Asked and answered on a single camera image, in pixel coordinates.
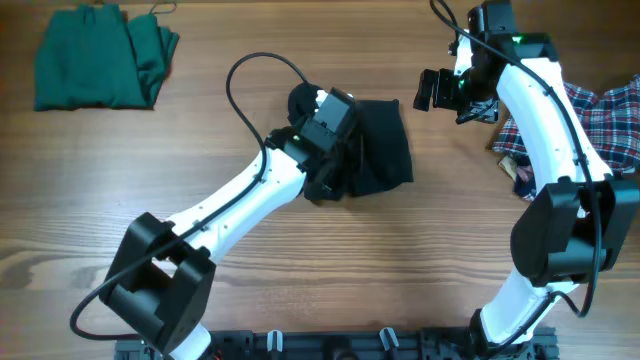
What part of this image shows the black polo shirt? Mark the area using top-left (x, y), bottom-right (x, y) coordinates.
top-left (287, 83), bottom-right (413, 197)

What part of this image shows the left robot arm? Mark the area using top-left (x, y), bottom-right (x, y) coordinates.
top-left (99, 88), bottom-right (356, 359)

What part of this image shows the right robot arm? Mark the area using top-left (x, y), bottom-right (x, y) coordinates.
top-left (414, 0), bottom-right (639, 359)

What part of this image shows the brown paper tag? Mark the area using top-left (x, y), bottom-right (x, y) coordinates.
top-left (498, 155), bottom-right (518, 181)

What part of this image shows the red blue plaid shirt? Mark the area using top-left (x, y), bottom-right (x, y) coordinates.
top-left (491, 74), bottom-right (639, 201)

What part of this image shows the folded green garment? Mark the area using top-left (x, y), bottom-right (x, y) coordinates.
top-left (34, 3), bottom-right (180, 112)

